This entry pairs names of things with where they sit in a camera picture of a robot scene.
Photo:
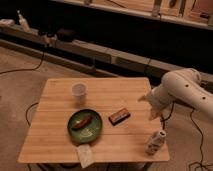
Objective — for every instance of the brown rectangular box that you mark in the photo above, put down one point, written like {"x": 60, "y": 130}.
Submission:
{"x": 119, "y": 116}

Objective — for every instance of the wooden table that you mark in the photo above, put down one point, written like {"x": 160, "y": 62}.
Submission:
{"x": 47, "y": 140}

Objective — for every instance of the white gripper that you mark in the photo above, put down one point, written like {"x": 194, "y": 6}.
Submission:
{"x": 159, "y": 99}

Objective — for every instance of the black device on ledge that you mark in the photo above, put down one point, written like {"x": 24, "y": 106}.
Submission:
{"x": 65, "y": 35}

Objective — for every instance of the white folded napkin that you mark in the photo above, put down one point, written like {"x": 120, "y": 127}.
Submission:
{"x": 85, "y": 155}

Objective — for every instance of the white patterned bottle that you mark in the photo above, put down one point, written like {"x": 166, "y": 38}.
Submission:
{"x": 155, "y": 142}

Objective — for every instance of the green round plate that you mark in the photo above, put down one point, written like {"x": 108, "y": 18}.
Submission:
{"x": 90, "y": 132}

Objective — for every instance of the brown sausage on plate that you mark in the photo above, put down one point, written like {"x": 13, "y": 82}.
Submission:
{"x": 81, "y": 123}

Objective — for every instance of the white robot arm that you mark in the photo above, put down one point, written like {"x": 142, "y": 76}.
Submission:
{"x": 182, "y": 84}

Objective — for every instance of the white bottle on ledge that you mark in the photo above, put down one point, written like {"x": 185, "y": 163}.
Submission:
{"x": 23, "y": 22}

